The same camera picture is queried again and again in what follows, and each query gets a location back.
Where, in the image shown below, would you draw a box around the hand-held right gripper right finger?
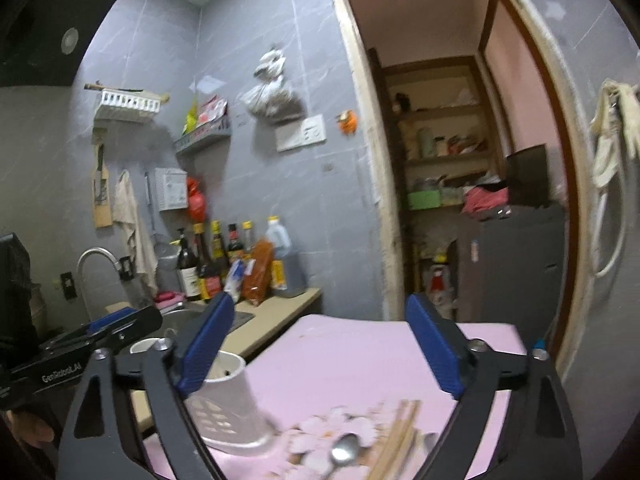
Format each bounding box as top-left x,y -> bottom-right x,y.
405,292 -> 583,480

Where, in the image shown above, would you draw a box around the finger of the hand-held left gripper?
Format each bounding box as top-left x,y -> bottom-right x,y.
39,320 -> 108,352
87,306 -> 163,343

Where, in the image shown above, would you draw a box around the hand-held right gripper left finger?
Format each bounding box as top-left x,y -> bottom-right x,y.
60,291 -> 236,480

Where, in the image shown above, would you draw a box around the white round utensil cup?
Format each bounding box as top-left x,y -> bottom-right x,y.
130,337 -> 177,357

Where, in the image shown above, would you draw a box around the white slotted utensil holder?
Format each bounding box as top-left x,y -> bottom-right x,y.
185,350 -> 282,457

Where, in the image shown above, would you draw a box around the wooden chopstick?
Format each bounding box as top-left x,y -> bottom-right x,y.
369,400 -> 407,480
379,400 -> 415,480
392,399 -> 422,466

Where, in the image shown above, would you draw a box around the metal spoon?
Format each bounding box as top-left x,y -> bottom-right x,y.
326,432 -> 362,480

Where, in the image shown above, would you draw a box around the person's left hand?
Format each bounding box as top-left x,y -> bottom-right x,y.
6,407 -> 57,453

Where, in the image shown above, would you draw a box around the pink dish cloth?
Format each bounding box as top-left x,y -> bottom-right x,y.
153,290 -> 186,311

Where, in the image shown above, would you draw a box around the brown bottle red label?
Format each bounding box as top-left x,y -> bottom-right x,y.
192,222 -> 224,302

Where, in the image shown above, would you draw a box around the white and red sack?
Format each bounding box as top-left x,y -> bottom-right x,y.
424,255 -> 454,319

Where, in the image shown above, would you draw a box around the white and blue bag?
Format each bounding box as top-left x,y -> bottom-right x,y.
224,260 -> 252,304

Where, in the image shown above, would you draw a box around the metal faucet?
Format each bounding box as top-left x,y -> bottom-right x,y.
76,246 -> 135,323

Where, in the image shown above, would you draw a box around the pink floral table cloth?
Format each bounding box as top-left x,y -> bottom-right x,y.
142,314 -> 530,480

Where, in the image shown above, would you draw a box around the red chili powder bag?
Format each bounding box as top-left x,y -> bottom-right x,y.
242,240 -> 275,307

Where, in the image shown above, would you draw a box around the beige hanging towel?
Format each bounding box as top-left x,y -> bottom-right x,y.
112,170 -> 160,298

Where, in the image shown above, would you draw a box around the dark bottle yellow cap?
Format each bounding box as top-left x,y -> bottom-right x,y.
210,220 -> 229,273

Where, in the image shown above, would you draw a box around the dark bottle red cap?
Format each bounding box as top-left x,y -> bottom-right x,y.
227,223 -> 246,267

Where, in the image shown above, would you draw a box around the wooden cutting board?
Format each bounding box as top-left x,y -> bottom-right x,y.
91,127 -> 115,229

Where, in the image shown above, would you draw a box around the large plastic oil jug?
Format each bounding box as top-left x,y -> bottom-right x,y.
264,216 -> 307,297

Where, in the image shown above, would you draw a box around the grey cabinet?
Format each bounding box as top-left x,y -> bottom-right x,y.
457,203 -> 569,324

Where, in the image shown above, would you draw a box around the red plastic bag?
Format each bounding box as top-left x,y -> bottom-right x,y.
186,176 -> 209,224

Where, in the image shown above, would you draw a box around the green box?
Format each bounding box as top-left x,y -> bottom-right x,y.
407,190 -> 442,211

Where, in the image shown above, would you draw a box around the kitchen knife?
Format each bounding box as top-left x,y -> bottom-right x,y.
95,142 -> 107,207

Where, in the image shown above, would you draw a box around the red cloth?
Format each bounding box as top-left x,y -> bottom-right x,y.
461,185 -> 510,215

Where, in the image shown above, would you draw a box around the wooden shelf unit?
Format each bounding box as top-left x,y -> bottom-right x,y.
367,47 -> 507,311

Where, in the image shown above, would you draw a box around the black box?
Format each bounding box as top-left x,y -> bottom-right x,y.
505,143 -> 550,207

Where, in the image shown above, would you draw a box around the red food package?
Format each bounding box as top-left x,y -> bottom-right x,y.
447,135 -> 489,156

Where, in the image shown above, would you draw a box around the red packet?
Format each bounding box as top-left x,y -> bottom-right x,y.
197,95 -> 230,128

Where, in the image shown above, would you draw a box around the wooden stick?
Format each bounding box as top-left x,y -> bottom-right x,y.
83,82 -> 171,104

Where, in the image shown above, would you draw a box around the clear hanging plastic bag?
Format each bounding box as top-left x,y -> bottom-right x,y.
240,47 -> 307,124

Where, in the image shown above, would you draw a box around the beige hanging gloves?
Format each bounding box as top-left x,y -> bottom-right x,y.
590,79 -> 640,192

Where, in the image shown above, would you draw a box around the black range hood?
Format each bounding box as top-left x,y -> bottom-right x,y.
0,0 -> 129,88

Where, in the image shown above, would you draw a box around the white wall box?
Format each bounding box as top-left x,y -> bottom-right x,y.
154,166 -> 189,211

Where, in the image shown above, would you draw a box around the grey wall shelf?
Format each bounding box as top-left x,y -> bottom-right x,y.
174,117 -> 234,157

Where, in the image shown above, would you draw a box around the white wall rack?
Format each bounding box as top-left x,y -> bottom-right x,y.
94,87 -> 170,124

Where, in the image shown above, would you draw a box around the white hose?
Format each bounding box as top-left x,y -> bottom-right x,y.
593,160 -> 632,279

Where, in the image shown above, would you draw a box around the white wall socket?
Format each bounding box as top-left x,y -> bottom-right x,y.
275,114 -> 328,153

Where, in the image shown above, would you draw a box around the orange wall hook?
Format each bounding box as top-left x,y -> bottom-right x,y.
336,109 -> 359,136

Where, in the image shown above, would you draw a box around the wooden door frame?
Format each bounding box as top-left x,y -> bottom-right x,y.
327,0 -> 595,378

